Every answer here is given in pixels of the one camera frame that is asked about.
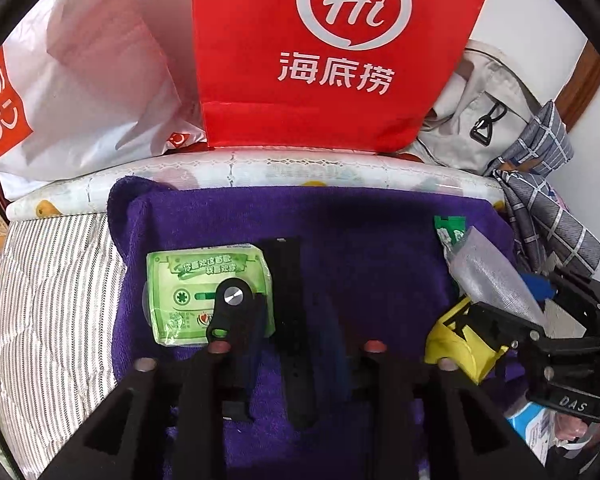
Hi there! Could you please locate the green tissue pack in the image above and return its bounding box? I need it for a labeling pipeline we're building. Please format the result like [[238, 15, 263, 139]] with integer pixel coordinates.
[[145, 242, 276, 347]]

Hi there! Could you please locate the purple towel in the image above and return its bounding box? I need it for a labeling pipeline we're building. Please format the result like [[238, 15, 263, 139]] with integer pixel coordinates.
[[107, 175, 527, 480]]

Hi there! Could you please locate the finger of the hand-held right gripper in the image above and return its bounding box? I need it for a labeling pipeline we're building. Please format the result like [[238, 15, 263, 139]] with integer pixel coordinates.
[[459, 301, 600, 357], [521, 267, 600, 313]]

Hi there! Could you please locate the yellow black packet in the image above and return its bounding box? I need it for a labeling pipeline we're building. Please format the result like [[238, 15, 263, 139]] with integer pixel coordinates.
[[424, 297, 508, 385]]

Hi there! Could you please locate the grey striped bed sheet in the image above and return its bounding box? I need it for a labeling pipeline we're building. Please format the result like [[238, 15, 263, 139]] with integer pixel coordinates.
[[0, 212, 131, 480]]

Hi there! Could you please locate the black strap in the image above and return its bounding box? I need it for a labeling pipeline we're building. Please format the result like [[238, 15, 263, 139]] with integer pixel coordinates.
[[259, 236, 322, 430]]

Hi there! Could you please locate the light blue white packet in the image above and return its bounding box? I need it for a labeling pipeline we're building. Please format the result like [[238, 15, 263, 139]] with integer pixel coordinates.
[[504, 401, 567, 467]]

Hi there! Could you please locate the red paper bag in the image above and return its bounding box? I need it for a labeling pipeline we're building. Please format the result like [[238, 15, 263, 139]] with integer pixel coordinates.
[[192, 0, 499, 154]]

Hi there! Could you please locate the clear plastic wrapper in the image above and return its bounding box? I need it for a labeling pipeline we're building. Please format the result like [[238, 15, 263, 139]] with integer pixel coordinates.
[[445, 226, 548, 328]]

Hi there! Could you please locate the beige canvas bag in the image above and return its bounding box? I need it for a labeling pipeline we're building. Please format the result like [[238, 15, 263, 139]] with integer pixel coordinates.
[[410, 40, 546, 177]]

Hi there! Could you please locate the white patterned table cover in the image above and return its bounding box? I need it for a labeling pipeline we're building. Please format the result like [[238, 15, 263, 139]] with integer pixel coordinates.
[[7, 150, 506, 222]]

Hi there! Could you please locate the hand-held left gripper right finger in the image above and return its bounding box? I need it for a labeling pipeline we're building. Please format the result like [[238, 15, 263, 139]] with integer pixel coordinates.
[[325, 292, 551, 480]]

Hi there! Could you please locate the white plastic shopping bag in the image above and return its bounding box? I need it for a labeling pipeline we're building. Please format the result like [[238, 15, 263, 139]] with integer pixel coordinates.
[[0, 0, 207, 184]]

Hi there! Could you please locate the green stick sachet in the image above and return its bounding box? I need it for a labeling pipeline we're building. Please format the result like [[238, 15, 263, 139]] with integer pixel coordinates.
[[434, 215, 467, 252]]

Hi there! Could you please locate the wooden frame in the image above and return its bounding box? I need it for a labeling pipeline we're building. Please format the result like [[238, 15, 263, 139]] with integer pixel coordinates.
[[564, 40, 600, 132]]

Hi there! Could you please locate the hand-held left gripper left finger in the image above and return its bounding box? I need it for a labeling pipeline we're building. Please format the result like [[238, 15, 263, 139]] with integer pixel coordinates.
[[40, 277, 277, 480]]

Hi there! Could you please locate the grey plaid cloth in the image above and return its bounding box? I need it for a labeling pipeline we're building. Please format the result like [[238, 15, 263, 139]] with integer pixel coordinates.
[[492, 100, 600, 279]]

